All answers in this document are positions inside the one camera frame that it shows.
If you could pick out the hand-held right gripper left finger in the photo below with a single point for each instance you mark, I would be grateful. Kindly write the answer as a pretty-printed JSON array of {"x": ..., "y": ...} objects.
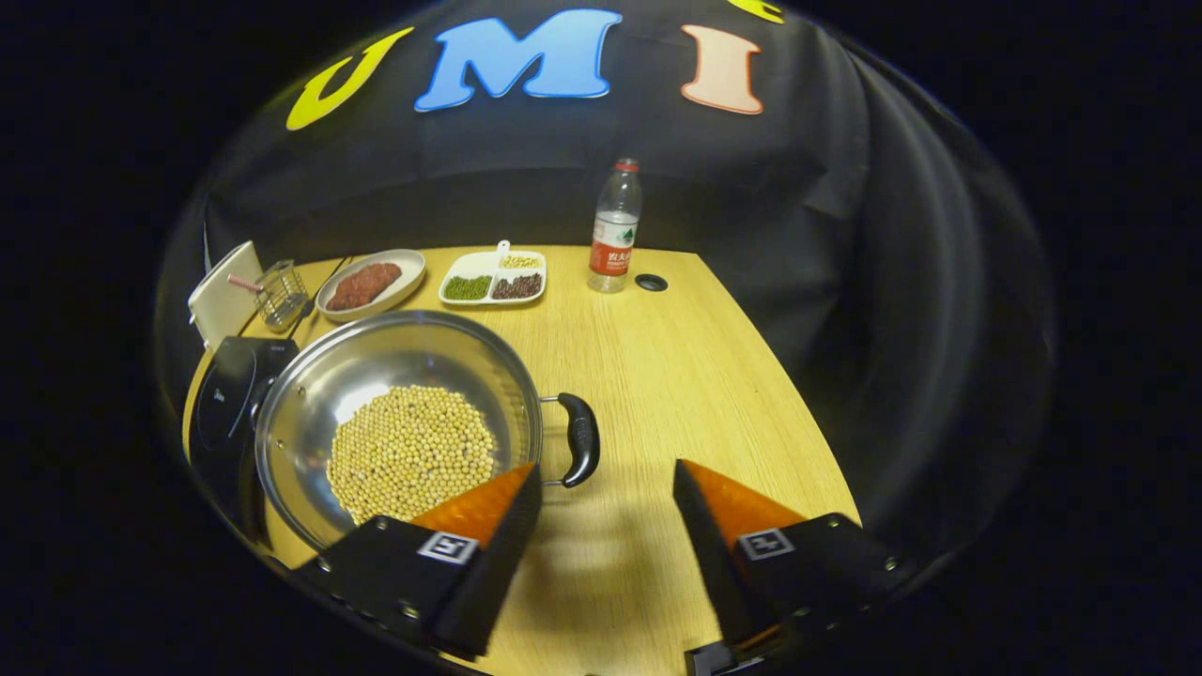
[{"x": 488, "y": 563}]

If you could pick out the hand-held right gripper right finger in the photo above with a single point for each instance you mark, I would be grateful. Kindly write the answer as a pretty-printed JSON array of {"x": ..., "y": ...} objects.
[{"x": 714, "y": 554}]

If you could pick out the stainless steel pot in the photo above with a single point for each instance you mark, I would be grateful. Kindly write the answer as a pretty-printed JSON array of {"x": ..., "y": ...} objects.
[{"x": 394, "y": 352}]

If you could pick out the black induction cooktop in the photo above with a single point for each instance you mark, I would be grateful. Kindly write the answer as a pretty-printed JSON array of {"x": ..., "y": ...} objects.
[{"x": 225, "y": 404}]

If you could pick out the pile of soybeans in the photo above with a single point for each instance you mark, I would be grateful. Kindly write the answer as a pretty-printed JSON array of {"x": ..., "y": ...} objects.
[{"x": 413, "y": 451}]

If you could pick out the white divided dish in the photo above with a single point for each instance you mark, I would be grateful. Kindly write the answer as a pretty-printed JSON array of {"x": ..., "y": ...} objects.
[{"x": 488, "y": 268}]

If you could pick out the black backdrop cloth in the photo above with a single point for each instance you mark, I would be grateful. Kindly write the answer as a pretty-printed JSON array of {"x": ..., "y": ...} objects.
[{"x": 845, "y": 282}]

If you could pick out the brown meat piece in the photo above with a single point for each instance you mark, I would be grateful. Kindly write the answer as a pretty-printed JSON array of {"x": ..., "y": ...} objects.
[
  {"x": 346, "y": 295},
  {"x": 380, "y": 276}
]

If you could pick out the white oval plate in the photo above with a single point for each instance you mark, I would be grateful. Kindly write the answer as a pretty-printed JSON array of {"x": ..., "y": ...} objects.
[{"x": 404, "y": 268}]

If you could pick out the clear water bottle red label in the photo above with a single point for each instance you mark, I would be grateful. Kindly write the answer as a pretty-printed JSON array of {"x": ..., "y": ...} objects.
[{"x": 615, "y": 244}]

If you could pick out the pink striped stick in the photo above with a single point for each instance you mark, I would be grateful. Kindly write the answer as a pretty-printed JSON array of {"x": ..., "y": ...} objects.
[{"x": 244, "y": 283}]

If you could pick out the white toaster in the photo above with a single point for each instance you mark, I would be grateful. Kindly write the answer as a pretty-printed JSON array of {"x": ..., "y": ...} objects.
[{"x": 221, "y": 300}]

